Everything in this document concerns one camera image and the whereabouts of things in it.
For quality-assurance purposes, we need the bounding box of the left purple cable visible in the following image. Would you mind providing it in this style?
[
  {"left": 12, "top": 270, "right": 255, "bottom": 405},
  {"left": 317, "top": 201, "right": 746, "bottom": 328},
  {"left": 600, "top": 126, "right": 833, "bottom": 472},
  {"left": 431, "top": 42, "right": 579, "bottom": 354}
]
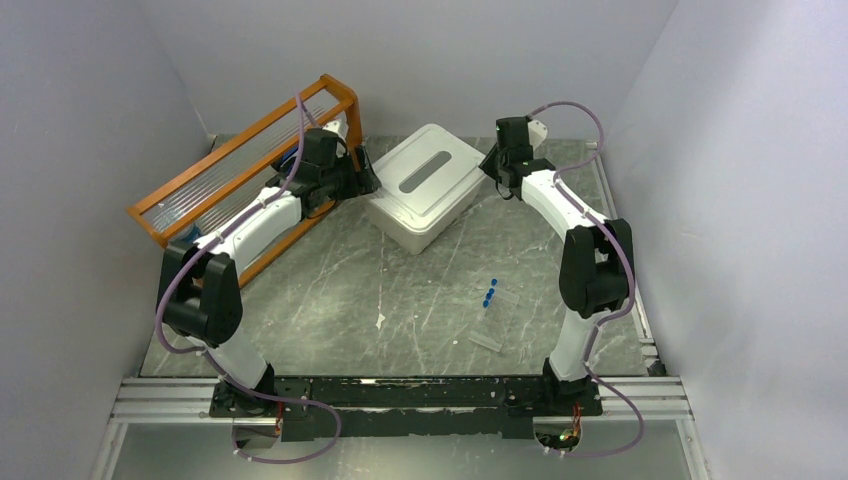
[{"left": 153, "top": 92, "right": 319, "bottom": 372}]

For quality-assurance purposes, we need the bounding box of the clear test tube rack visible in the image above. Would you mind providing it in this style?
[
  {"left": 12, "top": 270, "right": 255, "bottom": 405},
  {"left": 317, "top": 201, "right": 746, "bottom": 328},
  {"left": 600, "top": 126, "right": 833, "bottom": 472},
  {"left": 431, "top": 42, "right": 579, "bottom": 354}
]
[{"left": 467, "top": 280, "right": 520, "bottom": 353}]

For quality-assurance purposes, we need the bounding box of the beige plastic bin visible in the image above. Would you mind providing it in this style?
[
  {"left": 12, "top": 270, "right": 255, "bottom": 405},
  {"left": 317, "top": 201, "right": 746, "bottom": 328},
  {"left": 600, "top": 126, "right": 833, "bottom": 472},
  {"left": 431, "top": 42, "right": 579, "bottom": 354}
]
[{"left": 364, "top": 179, "right": 482, "bottom": 255}]

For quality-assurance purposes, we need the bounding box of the blue white roll on shelf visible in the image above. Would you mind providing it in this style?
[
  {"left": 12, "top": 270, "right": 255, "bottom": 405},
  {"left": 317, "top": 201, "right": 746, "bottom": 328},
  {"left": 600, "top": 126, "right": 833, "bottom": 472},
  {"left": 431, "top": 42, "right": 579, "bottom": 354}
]
[{"left": 175, "top": 223, "right": 202, "bottom": 242}]

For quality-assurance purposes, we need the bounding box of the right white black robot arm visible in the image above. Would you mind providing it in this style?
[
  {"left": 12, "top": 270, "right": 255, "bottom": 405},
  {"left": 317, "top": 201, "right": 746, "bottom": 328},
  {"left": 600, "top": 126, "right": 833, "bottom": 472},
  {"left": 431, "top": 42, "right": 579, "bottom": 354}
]
[{"left": 480, "top": 116, "right": 635, "bottom": 414}]

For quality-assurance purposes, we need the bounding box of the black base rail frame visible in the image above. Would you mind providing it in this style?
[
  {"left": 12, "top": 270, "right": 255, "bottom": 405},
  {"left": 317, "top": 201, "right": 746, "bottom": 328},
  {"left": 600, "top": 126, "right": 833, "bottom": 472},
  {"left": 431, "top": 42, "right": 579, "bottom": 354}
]
[{"left": 109, "top": 374, "right": 694, "bottom": 442}]

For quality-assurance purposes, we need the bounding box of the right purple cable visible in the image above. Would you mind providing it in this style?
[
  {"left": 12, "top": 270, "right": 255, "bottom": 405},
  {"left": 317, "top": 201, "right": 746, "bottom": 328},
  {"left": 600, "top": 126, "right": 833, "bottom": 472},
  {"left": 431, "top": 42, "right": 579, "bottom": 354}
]
[{"left": 526, "top": 100, "right": 646, "bottom": 460}]

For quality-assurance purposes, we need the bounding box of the blue stapler on shelf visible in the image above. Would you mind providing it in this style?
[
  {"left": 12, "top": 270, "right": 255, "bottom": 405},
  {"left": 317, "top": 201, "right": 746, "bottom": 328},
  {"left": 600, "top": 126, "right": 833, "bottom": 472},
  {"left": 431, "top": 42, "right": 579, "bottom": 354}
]
[{"left": 280, "top": 151, "right": 297, "bottom": 172}]

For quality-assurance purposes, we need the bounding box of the wrist white camera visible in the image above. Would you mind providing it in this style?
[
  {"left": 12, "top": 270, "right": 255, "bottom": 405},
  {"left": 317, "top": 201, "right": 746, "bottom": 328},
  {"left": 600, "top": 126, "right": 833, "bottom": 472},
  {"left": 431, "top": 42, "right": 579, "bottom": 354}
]
[
  {"left": 322, "top": 117, "right": 349, "bottom": 157},
  {"left": 527, "top": 119, "right": 548, "bottom": 150}
]

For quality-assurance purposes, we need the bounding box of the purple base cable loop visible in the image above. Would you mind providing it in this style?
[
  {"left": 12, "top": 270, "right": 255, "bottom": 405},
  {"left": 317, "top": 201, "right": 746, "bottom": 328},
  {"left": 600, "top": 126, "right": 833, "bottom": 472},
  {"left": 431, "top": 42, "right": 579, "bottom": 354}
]
[{"left": 198, "top": 351, "right": 343, "bottom": 466}]

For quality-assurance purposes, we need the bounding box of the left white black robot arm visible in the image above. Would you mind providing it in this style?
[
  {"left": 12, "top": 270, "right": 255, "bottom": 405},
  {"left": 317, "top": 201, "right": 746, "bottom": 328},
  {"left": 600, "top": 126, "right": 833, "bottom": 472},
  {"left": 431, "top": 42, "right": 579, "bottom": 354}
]
[{"left": 154, "top": 120, "right": 380, "bottom": 416}]

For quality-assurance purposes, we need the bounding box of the white bin lid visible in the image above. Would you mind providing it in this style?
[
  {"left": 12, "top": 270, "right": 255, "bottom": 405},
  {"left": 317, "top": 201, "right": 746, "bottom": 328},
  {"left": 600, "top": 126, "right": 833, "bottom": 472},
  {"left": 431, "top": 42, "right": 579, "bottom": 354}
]
[{"left": 369, "top": 123, "right": 484, "bottom": 199}]

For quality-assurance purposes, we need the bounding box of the orange wooden shelf rack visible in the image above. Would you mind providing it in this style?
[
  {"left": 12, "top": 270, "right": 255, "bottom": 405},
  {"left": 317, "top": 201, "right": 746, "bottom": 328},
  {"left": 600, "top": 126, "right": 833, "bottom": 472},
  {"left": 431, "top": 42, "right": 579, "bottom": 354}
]
[{"left": 127, "top": 74, "right": 363, "bottom": 287}]

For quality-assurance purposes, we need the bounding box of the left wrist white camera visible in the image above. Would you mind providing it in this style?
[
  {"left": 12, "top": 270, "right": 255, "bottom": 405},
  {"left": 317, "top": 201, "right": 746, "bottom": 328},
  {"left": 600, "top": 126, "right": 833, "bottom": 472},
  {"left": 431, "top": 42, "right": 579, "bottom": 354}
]
[{"left": 322, "top": 117, "right": 349, "bottom": 157}]

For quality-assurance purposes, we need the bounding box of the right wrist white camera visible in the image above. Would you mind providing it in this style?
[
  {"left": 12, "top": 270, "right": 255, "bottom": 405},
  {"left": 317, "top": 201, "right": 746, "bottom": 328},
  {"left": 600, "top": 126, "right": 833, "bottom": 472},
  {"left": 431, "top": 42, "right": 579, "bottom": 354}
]
[{"left": 527, "top": 119, "right": 548, "bottom": 150}]

